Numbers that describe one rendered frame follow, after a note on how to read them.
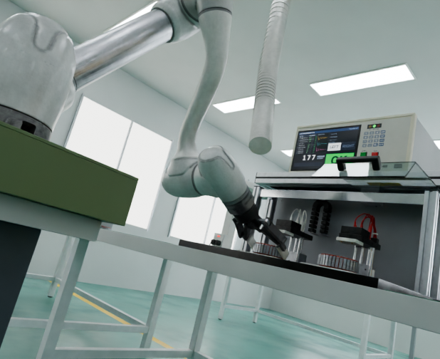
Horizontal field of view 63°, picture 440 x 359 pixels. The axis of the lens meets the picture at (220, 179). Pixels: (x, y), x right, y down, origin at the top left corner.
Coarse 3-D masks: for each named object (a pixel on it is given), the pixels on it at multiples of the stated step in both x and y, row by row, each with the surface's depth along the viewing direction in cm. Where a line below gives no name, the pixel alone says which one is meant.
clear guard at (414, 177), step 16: (320, 176) 96; (336, 176) 93; (352, 176) 90; (368, 176) 87; (384, 176) 84; (400, 176) 82; (416, 176) 94; (384, 192) 114; (400, 192) 111; (416, 192) 107
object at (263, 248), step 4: (256, 244) 116; (260, 244) 115; (264, 244) 115; (268, 244) 114; (256, 248) 116; (260, 248) 115; (264, 248) 114; (268, 248) 113; (272, 248) 113; (256, 252) 116; (260, 252) 114; (264, 252) 113; (268, 252) 114; (272, 252) 113; (276, 252) 113; (276, 256) 114; (280, 256) 114
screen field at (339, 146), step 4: (328, 144) 132; (332, 144) 131; (336, 144) 130; (340, 144) 128; (344, 144) 127; (348, 144) 126; (352, 144) 125; (328, 148) 131; (332, 148) 130; (336, 148) 129; (340, 148) 128; (344, 148) 127; (348, 148) 126; (352, 148) 125
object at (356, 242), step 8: (344, 232) 108; (352, 232) 106; (360, 232) 105; (368, 232) 108; (344, 240) 105; (352, 240) 103; (360, 240) 104; (368, 240) 107; (368, 248) 114; (376, 248) 111; (360, 256) 112; (368, 256) 110; (368, 264) 110
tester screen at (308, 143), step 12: (300, 132) 143; (312, 132) 139; (324, 132) 135; (336, 132) 131; (348, 132) 128; (300, 144) 141; (312, 144) 137; (324, 144) 133; (300, 156) 139; (324, 156) 131; (300, 168) 137; (312, 168) 133
